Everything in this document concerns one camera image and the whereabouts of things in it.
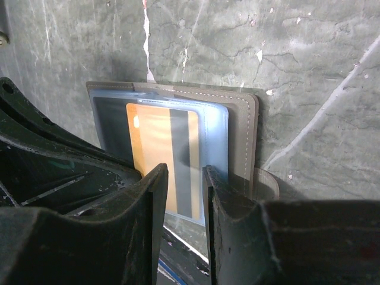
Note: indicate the grey card holder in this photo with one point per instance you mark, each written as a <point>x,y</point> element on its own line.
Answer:
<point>227,125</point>

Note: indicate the gold card in holder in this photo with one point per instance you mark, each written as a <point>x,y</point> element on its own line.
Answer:
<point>170,136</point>

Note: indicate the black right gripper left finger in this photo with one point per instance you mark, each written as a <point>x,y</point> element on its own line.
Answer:
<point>116,240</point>

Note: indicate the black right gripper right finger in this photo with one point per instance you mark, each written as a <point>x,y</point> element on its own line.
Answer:
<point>288,242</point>

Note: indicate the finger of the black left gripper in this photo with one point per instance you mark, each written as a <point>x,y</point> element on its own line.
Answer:
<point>15,104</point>
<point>71,188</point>

